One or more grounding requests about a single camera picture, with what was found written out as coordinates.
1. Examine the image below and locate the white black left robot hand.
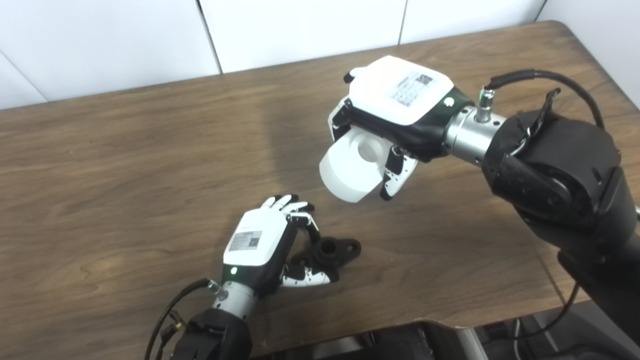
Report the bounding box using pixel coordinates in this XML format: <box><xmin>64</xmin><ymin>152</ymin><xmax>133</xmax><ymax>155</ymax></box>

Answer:
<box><xmin>221</xmin><ymin>194</ymin><xmax>340</xmax><ymax>298</ymax></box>

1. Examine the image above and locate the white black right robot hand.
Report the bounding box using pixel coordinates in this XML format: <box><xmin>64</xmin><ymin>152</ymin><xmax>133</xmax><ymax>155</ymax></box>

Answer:
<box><xmin>327</xmin><ymin>55</ymin><xmax>475</xmax><ymax>202</ymax></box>

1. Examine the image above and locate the black flanged holder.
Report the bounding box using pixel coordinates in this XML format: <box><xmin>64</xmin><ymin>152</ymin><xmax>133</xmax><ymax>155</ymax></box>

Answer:
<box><xmin>291</xmin><ymin>237</ymin><xmax>362</xmax><ymax>282</ymax></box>

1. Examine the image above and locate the round white plastic piece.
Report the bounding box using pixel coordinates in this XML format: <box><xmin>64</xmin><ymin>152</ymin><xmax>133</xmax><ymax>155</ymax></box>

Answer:
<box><xmin>319</xmin><ymin>126</ymin><xmax>396</xmax><ymax>204</ymax></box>

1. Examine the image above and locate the dark robot torso base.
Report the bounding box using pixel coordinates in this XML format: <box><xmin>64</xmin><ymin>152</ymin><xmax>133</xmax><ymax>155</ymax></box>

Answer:
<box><xmin>260</xmin><ymin>300</ymin><xmax>640</xmax><ymax>360</ymax></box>

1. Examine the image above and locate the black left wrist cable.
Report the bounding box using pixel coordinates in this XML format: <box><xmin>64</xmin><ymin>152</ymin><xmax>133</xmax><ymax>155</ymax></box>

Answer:
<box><xmin>145</xmin><ymin>278</ymin><xmax>221</xmax><ymax>360</ymax></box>

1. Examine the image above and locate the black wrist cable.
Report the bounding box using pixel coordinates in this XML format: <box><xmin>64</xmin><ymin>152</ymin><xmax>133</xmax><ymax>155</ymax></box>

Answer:
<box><xmin>480</xmin><ymin>69</ymin><xmax>606</xmax><ymax>341</ymax></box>
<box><xmin>145</xmin><ymin>278</ymin><xmax>221</xmax><ymax>360</ymax></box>

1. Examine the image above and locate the thin black left arm wire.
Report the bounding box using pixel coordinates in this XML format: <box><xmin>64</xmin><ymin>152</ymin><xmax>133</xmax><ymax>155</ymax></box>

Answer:
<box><xmin>155</xmin><ymin>310</ymin><xmax>188</xmax><ymax>360</ymax></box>

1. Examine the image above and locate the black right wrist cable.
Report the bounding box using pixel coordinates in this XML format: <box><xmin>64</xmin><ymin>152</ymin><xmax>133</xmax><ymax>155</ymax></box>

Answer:
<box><xmin>480</xmin><ymin>69</ymin><xmax>606</xmax><ymax>341</ymax></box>

